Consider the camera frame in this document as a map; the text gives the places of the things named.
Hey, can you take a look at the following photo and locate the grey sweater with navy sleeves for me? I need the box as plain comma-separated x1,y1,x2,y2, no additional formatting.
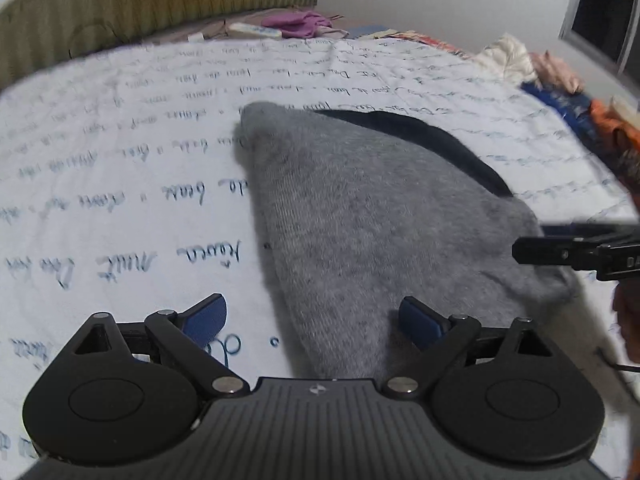
238,102,577,379

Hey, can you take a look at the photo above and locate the cream white garment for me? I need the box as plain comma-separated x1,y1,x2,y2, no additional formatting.
472,34,538,86

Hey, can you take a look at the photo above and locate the red patterned cloth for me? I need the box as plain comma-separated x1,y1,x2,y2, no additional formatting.
390,30,471,58

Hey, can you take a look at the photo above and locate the purple cloth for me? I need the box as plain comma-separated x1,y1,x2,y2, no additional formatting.
260,11,333,39

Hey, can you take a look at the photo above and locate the pink peach garment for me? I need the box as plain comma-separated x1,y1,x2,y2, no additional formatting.
529,51,585,94

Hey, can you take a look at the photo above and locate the white bedsheet with blue script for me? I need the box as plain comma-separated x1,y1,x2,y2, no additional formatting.
1,39,637,479

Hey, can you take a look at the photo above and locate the blue patterned garment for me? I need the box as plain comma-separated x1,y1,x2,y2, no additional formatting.
521,82,603,152

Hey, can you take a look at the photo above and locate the orange garment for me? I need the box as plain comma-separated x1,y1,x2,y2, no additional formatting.
589,100,639,185

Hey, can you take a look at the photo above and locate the white power strip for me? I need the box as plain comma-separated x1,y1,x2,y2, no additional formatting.
226,22,283,40

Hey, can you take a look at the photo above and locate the dark window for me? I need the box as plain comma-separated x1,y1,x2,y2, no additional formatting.
560,0,639,88

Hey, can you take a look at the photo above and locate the black cable on bed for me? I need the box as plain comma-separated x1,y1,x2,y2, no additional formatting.
67,20,132,59

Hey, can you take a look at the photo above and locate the olive striped padded headboard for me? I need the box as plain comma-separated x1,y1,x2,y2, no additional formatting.
1,0,317,88

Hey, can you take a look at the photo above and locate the person's right hand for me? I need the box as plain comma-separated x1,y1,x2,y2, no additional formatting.
612,278,640,363

